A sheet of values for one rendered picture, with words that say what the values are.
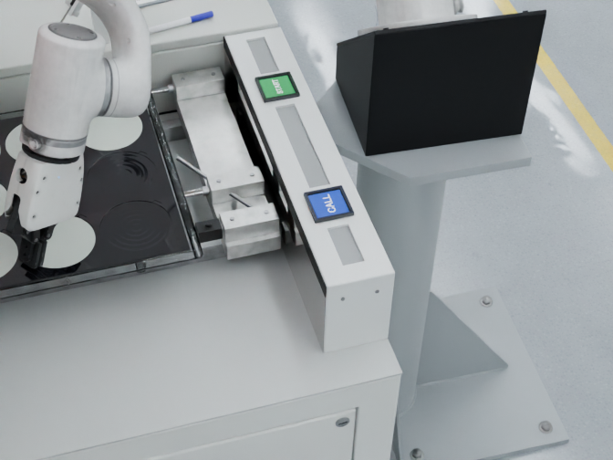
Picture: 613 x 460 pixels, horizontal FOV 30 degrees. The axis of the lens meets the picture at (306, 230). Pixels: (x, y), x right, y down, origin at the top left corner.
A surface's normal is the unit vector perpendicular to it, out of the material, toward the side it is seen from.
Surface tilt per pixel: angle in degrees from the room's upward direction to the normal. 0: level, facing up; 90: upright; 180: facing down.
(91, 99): 81
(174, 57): 90
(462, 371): 90
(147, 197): 0
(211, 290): 0
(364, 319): 90
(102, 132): 0
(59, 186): 90
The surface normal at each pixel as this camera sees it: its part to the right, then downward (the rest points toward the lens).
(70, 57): 0.18, 0.47
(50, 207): 0.82, 0.41
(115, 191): 0.02, -0.69
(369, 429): 0.29, 0.70
